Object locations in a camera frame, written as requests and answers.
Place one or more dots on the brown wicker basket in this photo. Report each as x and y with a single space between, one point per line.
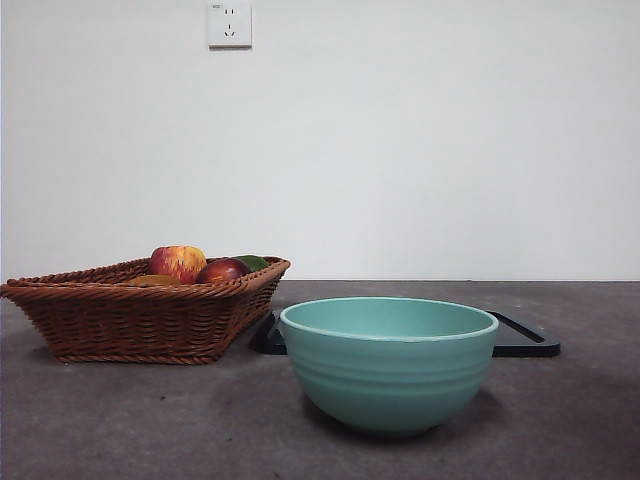
130 325

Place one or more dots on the white wall socket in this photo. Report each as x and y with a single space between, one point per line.
230 25

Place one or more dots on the brown kiwifruit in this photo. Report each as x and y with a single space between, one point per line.
152 280

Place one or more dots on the teal ribbed bowl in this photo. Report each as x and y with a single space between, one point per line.
390 380

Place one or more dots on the black rectangular tray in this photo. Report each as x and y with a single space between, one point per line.
522 345

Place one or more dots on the green fruit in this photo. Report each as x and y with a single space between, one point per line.
256 262

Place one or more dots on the red yellow apple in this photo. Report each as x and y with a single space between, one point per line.
177 262

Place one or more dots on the dark red apple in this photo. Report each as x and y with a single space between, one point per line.
222 272

